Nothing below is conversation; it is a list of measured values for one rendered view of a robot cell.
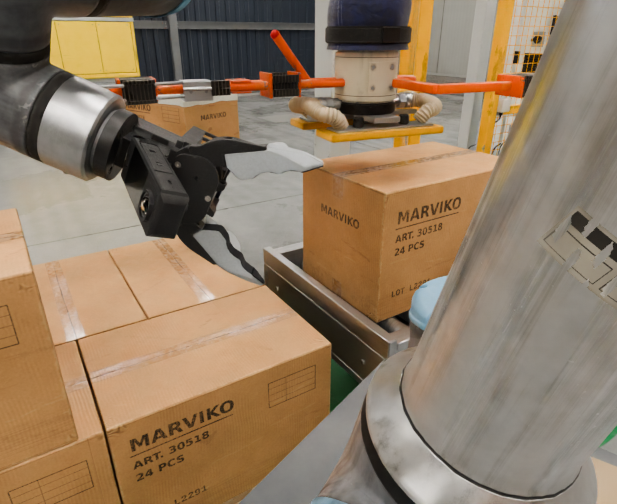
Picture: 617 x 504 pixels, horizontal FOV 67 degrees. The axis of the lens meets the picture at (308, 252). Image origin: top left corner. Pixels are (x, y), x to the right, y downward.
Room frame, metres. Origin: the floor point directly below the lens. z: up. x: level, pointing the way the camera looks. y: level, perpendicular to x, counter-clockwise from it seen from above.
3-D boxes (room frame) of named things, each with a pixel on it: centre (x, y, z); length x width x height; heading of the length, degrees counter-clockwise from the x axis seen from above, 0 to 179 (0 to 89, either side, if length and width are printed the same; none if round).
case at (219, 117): (2.92, 0.78, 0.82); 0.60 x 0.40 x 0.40; 52
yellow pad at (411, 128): (1.28, -0.20, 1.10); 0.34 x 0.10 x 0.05; 113
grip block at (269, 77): (1.27, 0.07, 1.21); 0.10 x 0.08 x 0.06; 23
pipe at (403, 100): (1.37, -0.16, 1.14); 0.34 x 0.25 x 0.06; 113
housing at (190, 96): (1.19, 0.27, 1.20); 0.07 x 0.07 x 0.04; 23
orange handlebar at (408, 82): (1.18, -0.02, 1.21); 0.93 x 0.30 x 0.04; 113
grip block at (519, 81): (1.25, -0.54, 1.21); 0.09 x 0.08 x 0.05; 23
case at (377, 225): (1.50, -0.34, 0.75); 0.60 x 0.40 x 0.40; 123
